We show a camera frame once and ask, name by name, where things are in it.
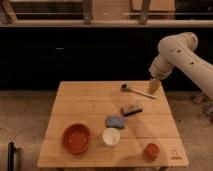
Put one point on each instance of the small red cup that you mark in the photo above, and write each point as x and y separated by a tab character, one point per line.
151	151

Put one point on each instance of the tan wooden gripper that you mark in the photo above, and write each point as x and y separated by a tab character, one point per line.
153	86

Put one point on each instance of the red bowl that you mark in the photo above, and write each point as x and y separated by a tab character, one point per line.
76	138

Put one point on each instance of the blue sponge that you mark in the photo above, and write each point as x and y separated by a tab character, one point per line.
115	122

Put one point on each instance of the wooden block eraser brush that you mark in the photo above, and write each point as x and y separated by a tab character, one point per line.
130	109

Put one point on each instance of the white cup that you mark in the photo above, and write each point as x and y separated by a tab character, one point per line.
111	136

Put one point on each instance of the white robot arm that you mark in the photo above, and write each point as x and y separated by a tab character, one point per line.
179	51

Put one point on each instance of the wooden railing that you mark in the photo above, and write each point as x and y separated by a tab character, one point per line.
107	13

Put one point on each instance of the black object at floor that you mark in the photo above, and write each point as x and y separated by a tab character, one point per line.
10	160

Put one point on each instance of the wooden folding table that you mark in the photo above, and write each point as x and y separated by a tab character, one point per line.
90	103

